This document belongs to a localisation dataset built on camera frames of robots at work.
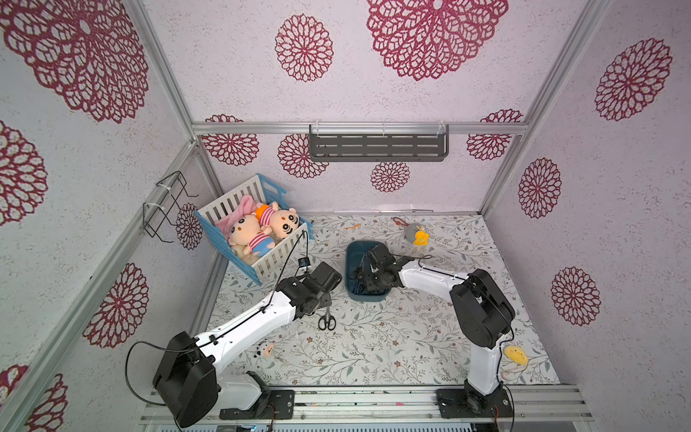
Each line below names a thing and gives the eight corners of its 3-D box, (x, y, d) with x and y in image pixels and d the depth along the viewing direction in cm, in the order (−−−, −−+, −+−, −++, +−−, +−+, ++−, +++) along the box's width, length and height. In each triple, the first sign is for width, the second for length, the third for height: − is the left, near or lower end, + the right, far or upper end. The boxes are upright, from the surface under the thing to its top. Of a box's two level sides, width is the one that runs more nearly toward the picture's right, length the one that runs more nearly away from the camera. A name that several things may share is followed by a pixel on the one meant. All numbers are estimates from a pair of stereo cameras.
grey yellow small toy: (406, 247, 112) (410, 235, 106) (404, 235, 116) (407, 223, 110) (424, 247, 112) (429, 235, 106) (422, 235, 116) (426, 223, 110)
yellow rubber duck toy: (502, 352, 85) (506, 349, 83) (506, 345, 86) (511, 341, 84) (521, 366, 82) (526, 364, 80) (525, 358, 84) (530, 356, 82)
